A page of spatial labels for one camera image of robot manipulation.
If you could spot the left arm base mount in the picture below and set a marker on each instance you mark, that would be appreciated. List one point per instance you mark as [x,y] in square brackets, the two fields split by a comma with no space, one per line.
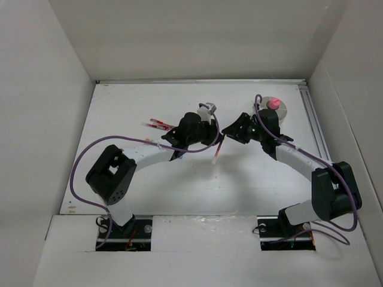
[135,238]

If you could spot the white round divided container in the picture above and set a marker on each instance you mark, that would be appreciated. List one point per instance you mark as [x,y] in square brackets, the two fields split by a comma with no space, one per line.
[281,112]

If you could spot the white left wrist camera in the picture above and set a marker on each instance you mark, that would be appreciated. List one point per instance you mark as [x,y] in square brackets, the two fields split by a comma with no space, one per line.
[205,111]

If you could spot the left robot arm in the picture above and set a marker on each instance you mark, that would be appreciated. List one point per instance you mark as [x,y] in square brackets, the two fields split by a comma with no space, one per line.
[112,173]

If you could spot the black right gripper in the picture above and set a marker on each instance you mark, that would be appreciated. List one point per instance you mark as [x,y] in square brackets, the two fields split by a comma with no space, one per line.
[234,130]

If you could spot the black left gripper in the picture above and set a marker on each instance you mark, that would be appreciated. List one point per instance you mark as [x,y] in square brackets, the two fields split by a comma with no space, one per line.
[211,130]

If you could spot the pink highlighter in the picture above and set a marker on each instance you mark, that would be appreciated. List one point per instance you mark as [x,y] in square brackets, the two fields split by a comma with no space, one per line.
[273,103]

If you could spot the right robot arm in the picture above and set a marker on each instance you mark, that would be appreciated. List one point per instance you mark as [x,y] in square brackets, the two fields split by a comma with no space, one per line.
[334,191]

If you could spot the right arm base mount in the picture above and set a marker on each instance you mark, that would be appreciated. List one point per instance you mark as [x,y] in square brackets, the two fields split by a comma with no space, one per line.
[276,236]

